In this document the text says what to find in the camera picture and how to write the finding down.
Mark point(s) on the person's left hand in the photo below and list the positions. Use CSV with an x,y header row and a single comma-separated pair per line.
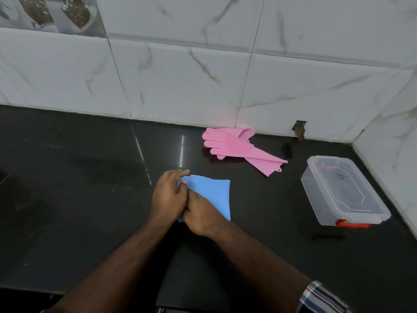
x,y
168,198

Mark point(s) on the person's right hand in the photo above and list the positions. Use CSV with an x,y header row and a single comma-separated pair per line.
x,y
202,215

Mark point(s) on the person's right fingers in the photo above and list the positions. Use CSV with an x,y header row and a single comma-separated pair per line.
x,y
192,198

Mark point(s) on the person's left thumb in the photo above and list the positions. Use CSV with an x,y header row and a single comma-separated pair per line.
x,y
183,191

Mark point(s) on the blue cloth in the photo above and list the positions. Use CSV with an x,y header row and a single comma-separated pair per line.
x,y
211,192

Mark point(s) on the person's left forearm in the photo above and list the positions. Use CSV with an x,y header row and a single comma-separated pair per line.
x,y
110,273

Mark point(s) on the person's right forearm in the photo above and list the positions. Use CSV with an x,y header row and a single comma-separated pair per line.
x,y
260,267

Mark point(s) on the pink silicone glove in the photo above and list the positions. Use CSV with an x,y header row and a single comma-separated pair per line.
x,y
264,159
228,145

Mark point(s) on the clear plastic container with lid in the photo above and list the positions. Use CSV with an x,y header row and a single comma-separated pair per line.
x,y
343,192

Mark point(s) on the striped shirt sleeve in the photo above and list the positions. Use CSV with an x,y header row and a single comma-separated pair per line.
x,y
321,299

